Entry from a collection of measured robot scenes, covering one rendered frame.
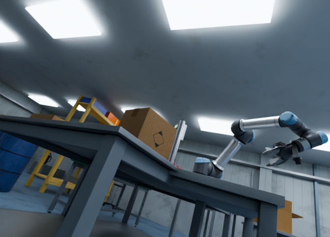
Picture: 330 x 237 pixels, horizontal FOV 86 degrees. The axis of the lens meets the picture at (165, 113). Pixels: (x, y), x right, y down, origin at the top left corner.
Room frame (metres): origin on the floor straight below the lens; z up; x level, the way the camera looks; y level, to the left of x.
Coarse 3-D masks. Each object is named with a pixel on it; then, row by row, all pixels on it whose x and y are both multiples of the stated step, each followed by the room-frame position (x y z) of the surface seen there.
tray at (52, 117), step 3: (33, 114) 1.02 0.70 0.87; (36, 114) 0.99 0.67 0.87; (39, 114) 0.97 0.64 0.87; (42, 114) 0.95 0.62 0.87; (30, 117) 1.02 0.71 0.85; (33, 117) 1.00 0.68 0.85; (36, 117) 0.98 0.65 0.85; (39, 117) 0.96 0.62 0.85; (42, 117) 0.94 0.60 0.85; (45, 117) 0.92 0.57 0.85; (48, 117) 0.90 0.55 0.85; (51, 117) 0.88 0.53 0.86; (54, 117) 0.88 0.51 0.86; (57, 117) 0.89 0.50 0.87; (63, 120) 0.92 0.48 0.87
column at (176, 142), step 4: (180, 120) 1.80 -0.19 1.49; (184, 120) 1.79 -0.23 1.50; (180, 124) 1.80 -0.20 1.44; (184, 124) 1.81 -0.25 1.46; (180, 128) 1.79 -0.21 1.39; (180, 132) 1.78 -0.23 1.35; (176, 136) 1.80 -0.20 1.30; (180, 136) 1.80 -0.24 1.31; (176, 140) 1.79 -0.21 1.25; (176, 144) 1.78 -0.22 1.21; (172, 148) 1.80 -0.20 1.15; (176, 148) 1.80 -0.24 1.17; (172, 152) 1.80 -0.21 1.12; (176, 152) 1.81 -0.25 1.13; (172, 156) 1.78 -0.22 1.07; (168, 160) 1.80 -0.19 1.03; (172, 160) 1.79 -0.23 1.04
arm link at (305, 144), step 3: (300, 138) 0.88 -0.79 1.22; (303, 138) 0.87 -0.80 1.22; (300, 141) 0.87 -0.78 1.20; (303, 141) 0.86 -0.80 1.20; (306, 141) 0.86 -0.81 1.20; (303, 144) 0.87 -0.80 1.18; (306, 144) 0.86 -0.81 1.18; (309, 144) 0.86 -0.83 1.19; (303, 147) 0.87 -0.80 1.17; (306, 147) 0.87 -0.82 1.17; (309, 147) 0.87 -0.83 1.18; (303, 150) 0.89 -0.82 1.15
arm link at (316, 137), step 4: (308, 132) 0.87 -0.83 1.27; (312, 132) 0.86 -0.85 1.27; (316, 132) 0.85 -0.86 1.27; (320, 132) 0.84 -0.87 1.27; (304, 136) 0.88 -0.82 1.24; (308, 136) 0.86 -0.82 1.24; (312, 136) 0.85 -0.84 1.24; (316, 136) 0.84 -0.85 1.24; (320, 136) 0.83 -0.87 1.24; (324, 136) 0.82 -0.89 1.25; (308, 140) 0.85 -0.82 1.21; (312, 140) 0.85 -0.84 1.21; (316, 140) 0.84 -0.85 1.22; (320, 140) 0.84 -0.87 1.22; (324, 140) 0.83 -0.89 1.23; (328, 140) 0.83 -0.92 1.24; (312, 144) 0.85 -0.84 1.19; (316, 144) 0.85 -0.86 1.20; (320, 144) 0.85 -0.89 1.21
